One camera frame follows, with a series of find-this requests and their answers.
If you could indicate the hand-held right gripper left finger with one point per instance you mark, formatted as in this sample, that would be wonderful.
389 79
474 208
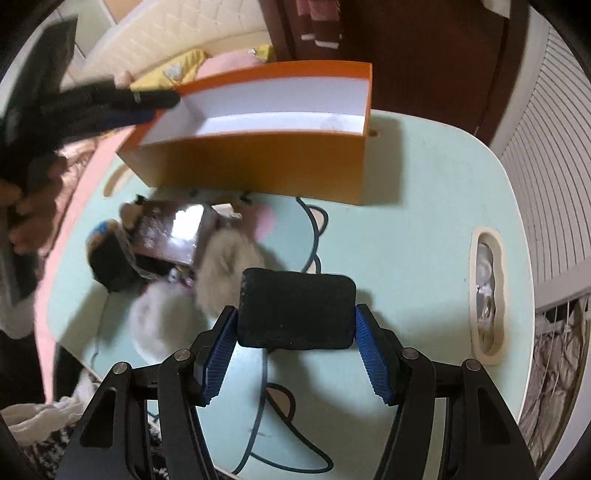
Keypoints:
217 355

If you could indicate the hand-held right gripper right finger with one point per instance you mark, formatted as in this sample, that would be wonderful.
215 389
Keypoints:
374 360

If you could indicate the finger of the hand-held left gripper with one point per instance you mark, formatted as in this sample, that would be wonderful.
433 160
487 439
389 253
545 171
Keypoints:
152 98
120 117

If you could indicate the beige fluffy plush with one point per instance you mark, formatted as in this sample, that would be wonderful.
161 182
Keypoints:
226 267

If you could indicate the black rectangular foam pad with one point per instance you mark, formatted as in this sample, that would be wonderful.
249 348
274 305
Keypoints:
295 307

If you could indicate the brown card box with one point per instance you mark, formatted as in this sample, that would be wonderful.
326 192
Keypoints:
157 230

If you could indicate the black knit cloth item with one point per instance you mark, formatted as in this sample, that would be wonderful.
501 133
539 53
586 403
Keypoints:
113 267

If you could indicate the orange cardboard box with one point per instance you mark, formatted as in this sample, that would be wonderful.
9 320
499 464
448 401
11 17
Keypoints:
277 166

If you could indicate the person's left hand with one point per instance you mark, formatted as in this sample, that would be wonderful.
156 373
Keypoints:
32 212

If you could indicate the yellow pillow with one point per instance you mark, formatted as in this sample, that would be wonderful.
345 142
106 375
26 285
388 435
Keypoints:
184 62

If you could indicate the fluffy pink blanket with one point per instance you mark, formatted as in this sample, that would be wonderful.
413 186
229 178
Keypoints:
78 161

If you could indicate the white tufted headboard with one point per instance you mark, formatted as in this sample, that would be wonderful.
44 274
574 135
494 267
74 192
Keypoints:
175 27

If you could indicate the yellow plush toy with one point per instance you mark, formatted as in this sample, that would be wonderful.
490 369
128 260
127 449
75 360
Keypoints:
263 53

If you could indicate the clear plastic pieces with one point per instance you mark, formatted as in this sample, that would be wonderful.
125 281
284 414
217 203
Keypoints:
485 300

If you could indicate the pink brown striped scarf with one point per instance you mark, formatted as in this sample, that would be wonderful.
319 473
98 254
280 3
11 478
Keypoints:
318 23

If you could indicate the black white patterned cloth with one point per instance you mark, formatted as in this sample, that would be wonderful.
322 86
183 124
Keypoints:
51 457

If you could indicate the white slatted shutter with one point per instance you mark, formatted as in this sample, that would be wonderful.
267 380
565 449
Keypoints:
554 184

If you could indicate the dark brown wooden door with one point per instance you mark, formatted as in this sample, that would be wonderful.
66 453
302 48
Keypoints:
438 60

